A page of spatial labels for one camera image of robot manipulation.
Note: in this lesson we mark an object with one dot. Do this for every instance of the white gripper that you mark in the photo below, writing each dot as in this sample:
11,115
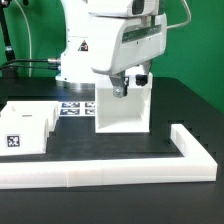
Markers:
117,44

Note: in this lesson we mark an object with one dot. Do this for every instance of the white drawer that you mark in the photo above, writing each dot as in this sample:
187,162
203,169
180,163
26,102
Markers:
34,109
23,135

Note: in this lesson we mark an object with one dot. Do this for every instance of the white front drawer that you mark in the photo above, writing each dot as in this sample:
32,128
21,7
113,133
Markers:
23,135

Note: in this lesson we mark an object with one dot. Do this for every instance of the white L-shaped guide frame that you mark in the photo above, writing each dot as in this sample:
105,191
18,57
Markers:
194,165

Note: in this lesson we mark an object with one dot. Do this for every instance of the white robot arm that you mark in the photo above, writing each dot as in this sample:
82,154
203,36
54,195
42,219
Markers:
75,68

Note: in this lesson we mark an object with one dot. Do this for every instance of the white drawer cabinet box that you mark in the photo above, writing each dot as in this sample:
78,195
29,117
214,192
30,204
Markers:
129,114

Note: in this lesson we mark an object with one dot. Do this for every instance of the black camera stand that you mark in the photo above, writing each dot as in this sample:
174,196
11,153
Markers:
9,72

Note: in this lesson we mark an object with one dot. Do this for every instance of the white rear drawer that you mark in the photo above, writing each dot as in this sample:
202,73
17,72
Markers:
34,109

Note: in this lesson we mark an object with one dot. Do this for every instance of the white marker tag sheet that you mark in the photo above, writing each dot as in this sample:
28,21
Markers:
77,108

